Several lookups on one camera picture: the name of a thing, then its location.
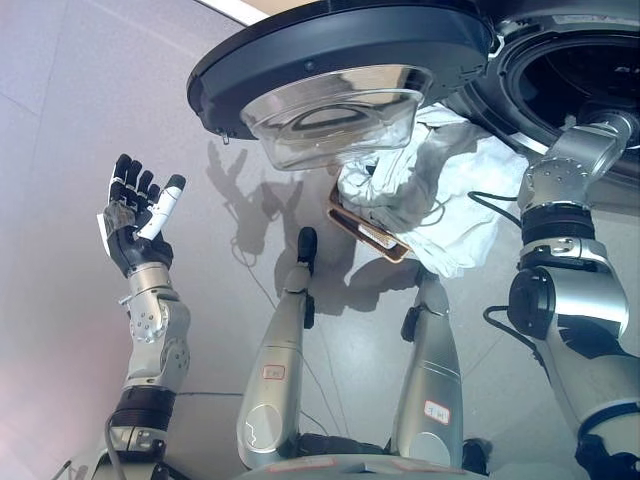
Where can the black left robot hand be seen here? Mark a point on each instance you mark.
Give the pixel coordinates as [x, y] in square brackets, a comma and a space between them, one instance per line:
[135, 245]

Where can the round washing machine door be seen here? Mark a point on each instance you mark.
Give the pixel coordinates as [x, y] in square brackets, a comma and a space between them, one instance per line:
[325, 55]

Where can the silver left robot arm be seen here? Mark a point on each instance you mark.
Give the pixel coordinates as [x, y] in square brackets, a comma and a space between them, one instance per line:
[155, 340]

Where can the silver robot torso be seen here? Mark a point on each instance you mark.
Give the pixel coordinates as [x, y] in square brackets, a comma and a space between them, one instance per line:
[300, 462]

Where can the silver right robot leg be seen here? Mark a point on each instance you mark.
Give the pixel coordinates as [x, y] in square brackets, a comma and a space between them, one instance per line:
[435, 360]

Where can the silver robot leg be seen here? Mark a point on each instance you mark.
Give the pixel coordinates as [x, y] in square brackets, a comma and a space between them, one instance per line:
[435, 360]
[280, 360]

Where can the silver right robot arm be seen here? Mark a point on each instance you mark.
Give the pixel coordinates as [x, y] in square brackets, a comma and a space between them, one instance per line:
[575, 280]

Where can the brown laundry basket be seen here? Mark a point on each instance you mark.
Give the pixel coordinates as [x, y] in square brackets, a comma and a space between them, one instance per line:
[370, 237]

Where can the white counter cabinet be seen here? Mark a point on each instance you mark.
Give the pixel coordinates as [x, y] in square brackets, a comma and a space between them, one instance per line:
[235, 10]

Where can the white tag with red border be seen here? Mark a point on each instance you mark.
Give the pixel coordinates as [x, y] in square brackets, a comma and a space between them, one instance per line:
[437, 412]
[274, 373]

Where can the white clothes pile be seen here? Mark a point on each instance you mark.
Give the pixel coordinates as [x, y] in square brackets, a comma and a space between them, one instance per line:
[450, 200]

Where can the washing machine drum opening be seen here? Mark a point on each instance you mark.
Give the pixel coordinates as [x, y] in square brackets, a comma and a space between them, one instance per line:
[575, 60]

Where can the silver left robot leg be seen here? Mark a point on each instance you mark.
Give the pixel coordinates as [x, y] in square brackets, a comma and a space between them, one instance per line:
[280, 360]

